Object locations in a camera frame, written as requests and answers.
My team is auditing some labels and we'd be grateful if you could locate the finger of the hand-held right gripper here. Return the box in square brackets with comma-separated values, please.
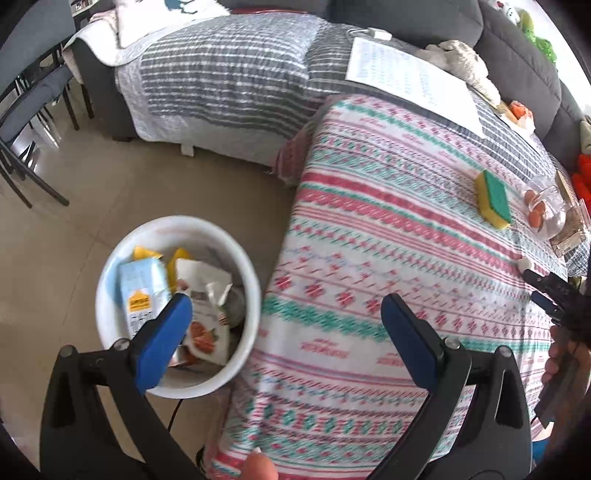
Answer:
[531, 292, 573, 324]
[523, 270, 580, 301]

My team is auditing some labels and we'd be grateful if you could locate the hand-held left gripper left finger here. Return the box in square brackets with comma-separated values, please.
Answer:
[39, 293, 204, 480]

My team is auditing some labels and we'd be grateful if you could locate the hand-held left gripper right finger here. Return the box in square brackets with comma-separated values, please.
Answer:
[365, 293, 536, 480]

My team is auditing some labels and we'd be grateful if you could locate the white orange snack packet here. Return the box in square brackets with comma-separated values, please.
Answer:
[175, 258, 234, 366]

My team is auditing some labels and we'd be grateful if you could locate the blue carton box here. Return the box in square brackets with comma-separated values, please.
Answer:
[117, 258, 169, 340]

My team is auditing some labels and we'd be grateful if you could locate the yellow plastic wrapper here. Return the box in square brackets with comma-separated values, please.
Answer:
[133, 246, 192, 296]

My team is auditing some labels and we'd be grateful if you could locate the white round bin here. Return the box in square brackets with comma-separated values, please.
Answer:
[95, 215, 262, 400]

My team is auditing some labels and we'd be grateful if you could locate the person's right hand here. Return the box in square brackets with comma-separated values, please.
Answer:
[542, 325, 573, 385]

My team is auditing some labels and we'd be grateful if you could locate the person's left hand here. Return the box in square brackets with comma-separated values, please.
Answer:
[228, 448, 280, 480]

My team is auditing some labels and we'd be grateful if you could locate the brown patterned box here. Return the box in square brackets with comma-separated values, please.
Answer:
[551, 171, 587, 257]

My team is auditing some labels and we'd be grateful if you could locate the clear plastic container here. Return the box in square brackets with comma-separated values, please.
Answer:
[524, 178, 566, 241]

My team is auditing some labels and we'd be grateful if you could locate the green yellow sponge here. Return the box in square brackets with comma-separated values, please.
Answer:
[477, 169, 512, 230]

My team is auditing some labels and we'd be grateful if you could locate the orange plush toy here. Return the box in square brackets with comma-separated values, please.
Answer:
[573, 154, 591, 204]

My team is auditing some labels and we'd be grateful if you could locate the patterned pink green tablecloth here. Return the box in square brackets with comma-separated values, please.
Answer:
[203, 93, 568, 480]

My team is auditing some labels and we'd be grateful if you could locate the white plush toy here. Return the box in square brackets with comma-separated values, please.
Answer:
[425, 40, 502, 104]

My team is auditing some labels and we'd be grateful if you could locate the white printed paper sheet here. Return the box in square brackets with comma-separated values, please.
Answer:
[345, 37, 485, 139]

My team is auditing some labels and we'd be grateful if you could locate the green plush toy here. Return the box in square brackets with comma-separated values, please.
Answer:
[517, 9, 557, 63]

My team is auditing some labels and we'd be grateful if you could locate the grey striped blanket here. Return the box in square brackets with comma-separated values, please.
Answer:
[113, 11, 591, 278]

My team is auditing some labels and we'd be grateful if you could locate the grey padded chair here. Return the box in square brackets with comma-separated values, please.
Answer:
[0, 0, 90, 144]

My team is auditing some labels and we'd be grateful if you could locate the dark grey sofa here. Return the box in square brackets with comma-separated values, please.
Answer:
[74, 0, 591, 153]

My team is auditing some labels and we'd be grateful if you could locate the white quilted cover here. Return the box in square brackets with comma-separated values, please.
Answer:
[62, 11, 155, 68]

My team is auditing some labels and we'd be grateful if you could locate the white deer print pillow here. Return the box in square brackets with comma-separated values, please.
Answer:
[113, 0, 232, 49]

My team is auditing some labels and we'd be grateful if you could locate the dark thin cable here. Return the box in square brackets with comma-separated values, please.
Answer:
[166, 398, 183, 435]

